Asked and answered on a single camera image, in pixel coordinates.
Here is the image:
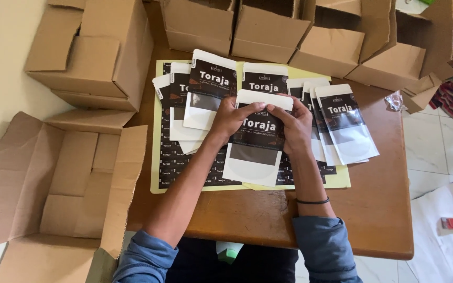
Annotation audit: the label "person's right hand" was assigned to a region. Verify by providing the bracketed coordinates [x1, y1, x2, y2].
[266, 94, 314, 156]

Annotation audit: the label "person's left hand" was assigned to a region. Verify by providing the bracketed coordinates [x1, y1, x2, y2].
[207, 96, 267, 148]

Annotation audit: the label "black white coffee pouch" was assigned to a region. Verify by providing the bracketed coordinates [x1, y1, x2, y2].
[222, 89, 294, 188]

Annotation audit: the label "row of black white pouches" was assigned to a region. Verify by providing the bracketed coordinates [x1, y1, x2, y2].
[152, 49, 380, 166]

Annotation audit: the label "black wrist band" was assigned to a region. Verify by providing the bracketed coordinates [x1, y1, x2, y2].
[295, 197, 331, 206]

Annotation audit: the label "open brown cardboard box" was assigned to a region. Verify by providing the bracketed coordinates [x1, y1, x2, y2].
[289, 0, 393, 79]
[346, 0, 453, 115]
[231, 0, 316, 64]
[160, 0, 237, 58]

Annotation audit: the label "crumpled clear plastic wrap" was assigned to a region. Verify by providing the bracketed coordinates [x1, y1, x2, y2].
[384, 90, 408, 113]

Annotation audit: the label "white green bottle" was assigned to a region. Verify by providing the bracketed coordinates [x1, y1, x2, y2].
[215, 241, 245, 265]

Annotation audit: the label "closed-flap brown cardboard box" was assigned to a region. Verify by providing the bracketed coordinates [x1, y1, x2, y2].
[24, 0, 155, 112]

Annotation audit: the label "person's black trousers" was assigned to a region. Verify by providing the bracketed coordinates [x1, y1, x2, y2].
[165, 236, 299, 283]

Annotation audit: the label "large open flat cardboard box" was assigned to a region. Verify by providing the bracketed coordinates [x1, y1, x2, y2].
[0, 111, 149, 283]

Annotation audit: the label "white paper sheet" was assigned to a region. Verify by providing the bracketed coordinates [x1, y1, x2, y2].
[407, 182, 453, 283]

